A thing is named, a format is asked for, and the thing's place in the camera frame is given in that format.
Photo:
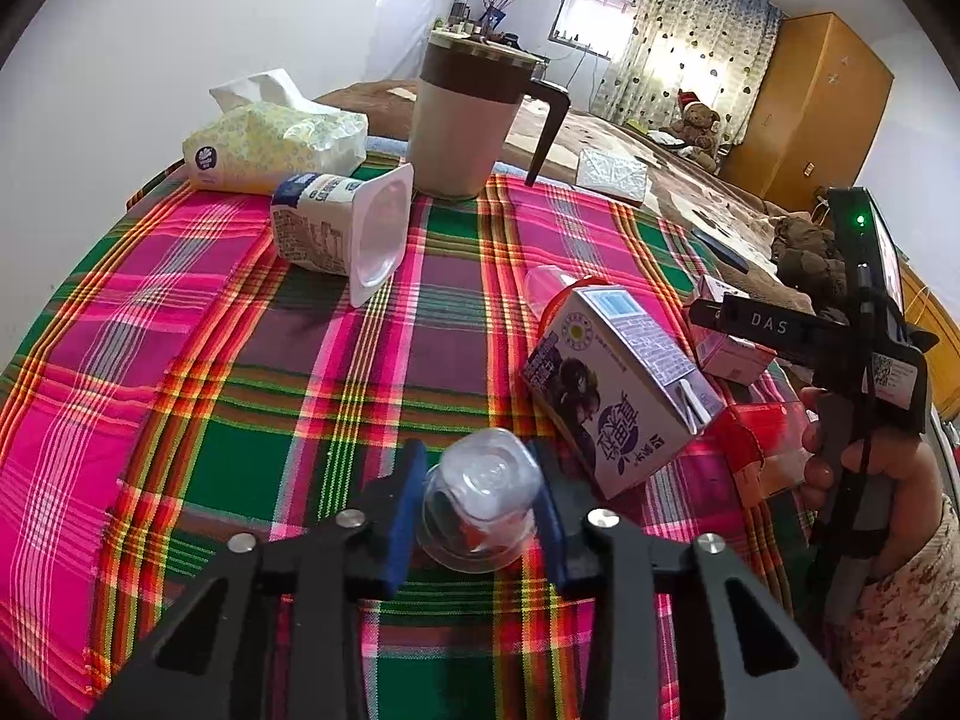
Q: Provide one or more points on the white yogurt cup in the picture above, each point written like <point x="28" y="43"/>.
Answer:
<point x="322" y="232"/>

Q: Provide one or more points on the wooden headboard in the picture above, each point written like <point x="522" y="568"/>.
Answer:
<point x="934" y="315"/>

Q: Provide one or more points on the dark phone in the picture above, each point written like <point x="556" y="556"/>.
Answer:
<point x="720" y="251"/>

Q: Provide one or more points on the plaid tablecloth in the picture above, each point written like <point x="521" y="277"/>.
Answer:
<point x="225" y="390"/>

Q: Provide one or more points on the dark brown clothes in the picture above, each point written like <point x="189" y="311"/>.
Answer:
<point x="806" y="262"/>

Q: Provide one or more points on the small window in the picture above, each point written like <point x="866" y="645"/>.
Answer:
<point x="592" y="19"/>

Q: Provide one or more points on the clear plastic bottle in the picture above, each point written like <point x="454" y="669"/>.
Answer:
<point x="480" y="480"/>

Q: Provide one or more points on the heart print curtain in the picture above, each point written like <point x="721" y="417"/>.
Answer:
<point x="690" y="30"/>

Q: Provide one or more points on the small pink box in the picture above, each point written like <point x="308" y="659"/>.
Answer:
<point x="731" y="364"/>

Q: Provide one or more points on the wooden wardrobe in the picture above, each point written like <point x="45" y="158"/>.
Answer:
<point x="817" y="105"/>

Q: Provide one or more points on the brown patterned bed blanket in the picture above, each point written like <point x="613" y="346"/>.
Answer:
<point x="675" y="195"/>

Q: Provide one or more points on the beige brown lidded mug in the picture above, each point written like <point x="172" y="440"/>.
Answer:
<point x="457" y="127"/>

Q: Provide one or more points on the person's right hand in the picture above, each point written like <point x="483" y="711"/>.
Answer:
<point x="919" y="480"/>

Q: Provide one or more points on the clear pink plastic container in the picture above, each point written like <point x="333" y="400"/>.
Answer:
<point x="551" y="289"/>

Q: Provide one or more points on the person's right forearm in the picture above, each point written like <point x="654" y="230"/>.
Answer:
<point x="900" y="615"/>

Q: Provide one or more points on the yellow tissue pack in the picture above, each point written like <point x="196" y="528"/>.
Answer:
<point x="262" y="142"/>

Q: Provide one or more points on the purple milk carton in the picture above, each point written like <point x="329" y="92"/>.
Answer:
<point x="600" y="390"/>

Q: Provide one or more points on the clear plastic packet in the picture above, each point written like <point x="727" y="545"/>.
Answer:
<point x="611" y="174"/>

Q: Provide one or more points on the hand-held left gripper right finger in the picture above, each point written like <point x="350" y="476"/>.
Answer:
<point x="547" y="510"/>

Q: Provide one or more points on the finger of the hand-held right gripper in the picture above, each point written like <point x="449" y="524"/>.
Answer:
<point x="757" y="322"/>

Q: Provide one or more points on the red flat box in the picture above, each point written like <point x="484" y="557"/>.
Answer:
<point x="750" y="435"/>

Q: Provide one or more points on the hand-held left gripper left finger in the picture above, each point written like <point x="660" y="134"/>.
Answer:
<point x="401" y="510"/>

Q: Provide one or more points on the brown teddy bear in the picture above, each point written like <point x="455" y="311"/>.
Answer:
<point x="697" y="127"/>

